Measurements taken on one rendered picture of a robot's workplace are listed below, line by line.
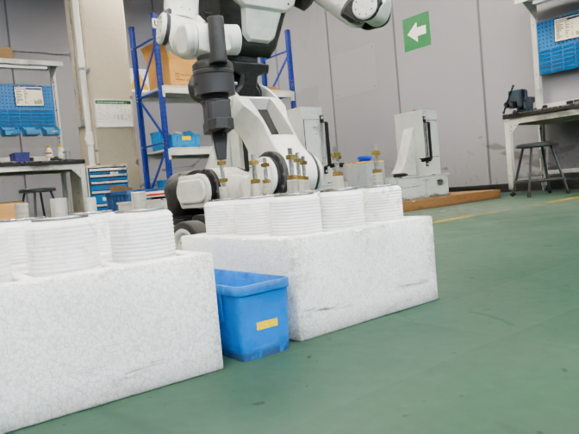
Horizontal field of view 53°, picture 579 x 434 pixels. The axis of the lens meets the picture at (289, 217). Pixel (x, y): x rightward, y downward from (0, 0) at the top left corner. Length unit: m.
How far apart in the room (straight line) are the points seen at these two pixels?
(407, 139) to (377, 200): 3.75
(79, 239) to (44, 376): 0.18
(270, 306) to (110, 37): 7.13
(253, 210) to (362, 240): 0.22
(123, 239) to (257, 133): 0.89
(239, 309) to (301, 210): 0.23
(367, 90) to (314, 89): 1.07
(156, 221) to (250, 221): 0.31
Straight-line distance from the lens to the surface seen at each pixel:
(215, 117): 1.23
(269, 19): 1.80
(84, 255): 0.84
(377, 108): 7.85
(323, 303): 1.04
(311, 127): 4.00
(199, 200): 1.90
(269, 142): 1.65
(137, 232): 0.87
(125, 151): 7.71
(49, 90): 7.33
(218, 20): 1.26
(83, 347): 0.82
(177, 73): 6.54
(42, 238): 0.84
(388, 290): 1.16
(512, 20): 6.83
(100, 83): 7.73
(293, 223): 1.04
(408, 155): 4.89
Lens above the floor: 0.27
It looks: 3 degrees down
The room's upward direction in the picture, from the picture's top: 5 degrees counter-clockwise
